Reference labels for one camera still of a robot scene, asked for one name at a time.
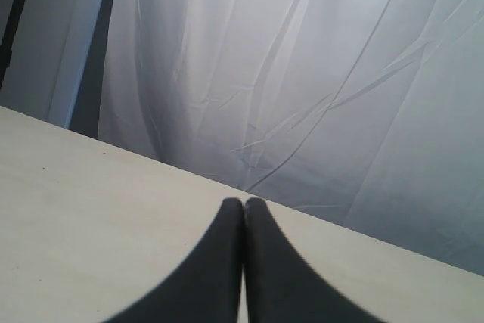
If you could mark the white backdrop curtain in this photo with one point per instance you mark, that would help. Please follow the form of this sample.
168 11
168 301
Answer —
365 113

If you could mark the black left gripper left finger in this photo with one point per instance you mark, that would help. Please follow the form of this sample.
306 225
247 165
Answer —
205 287

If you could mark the dark vertical frame post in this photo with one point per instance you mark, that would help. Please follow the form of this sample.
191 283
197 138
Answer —
9 35

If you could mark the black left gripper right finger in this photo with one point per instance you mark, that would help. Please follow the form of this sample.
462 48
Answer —
280 285

